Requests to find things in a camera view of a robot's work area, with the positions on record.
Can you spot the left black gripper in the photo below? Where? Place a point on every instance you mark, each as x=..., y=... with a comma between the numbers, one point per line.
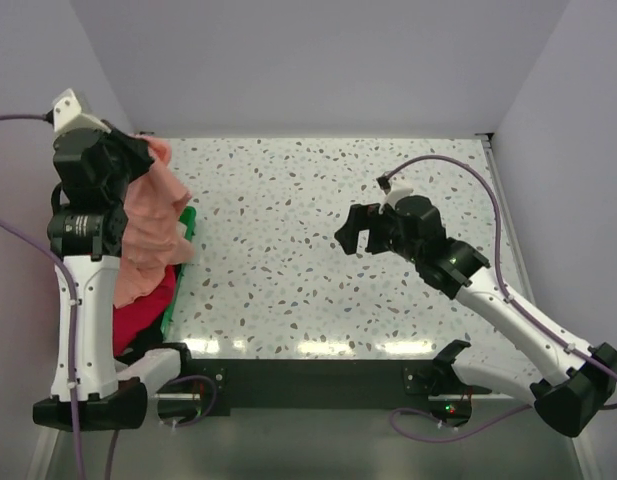
x=136, y=146

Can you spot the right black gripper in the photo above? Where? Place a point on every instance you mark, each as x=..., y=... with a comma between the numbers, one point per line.
x=363, y=217

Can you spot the salmon pink t shirt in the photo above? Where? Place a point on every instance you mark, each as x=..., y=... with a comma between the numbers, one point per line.
x=152, y=239

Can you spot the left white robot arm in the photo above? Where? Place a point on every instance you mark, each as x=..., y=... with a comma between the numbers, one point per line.
x=91, y=391

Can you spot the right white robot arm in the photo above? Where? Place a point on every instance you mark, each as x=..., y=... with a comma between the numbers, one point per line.
x=574, y=379

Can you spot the red t shirt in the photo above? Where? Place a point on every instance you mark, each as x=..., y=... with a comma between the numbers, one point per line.
x=130, y=320

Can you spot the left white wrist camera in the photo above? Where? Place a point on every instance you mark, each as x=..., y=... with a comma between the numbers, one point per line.
x=71, y=111

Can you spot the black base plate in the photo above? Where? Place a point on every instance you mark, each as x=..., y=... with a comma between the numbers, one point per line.
x=312, y=384

